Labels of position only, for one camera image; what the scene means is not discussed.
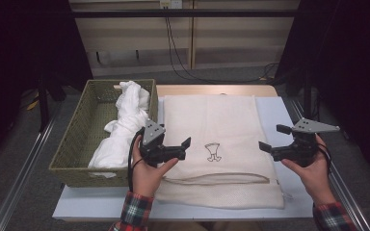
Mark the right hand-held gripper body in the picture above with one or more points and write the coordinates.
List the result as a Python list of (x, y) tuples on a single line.
[(302, 150)]

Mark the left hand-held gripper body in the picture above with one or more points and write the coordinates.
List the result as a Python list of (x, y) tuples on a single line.
[(154, 150)]

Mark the white garment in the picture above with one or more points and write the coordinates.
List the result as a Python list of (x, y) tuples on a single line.
[(125, 128)]

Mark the cream cloth with print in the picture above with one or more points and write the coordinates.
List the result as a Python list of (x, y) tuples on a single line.
[(224, 122)]

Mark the green woven basket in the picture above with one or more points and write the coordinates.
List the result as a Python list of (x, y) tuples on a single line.
[(86, 128)]

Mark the person's left hand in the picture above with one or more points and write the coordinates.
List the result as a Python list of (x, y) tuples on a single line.
[(146, 179)]

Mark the person's right hand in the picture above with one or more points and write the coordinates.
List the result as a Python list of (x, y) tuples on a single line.
[(314, 179)]

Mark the white table board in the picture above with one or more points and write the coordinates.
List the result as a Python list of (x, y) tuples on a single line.
[(276, 112)]

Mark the dark curtain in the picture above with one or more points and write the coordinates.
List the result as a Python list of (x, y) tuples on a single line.
[(19, 48), (353, 64)]

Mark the black metal stand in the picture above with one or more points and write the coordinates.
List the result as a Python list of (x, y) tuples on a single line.
[(43, 106)]

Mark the white wall power outlet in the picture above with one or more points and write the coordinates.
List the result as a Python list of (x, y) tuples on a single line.
[(171, 4)]

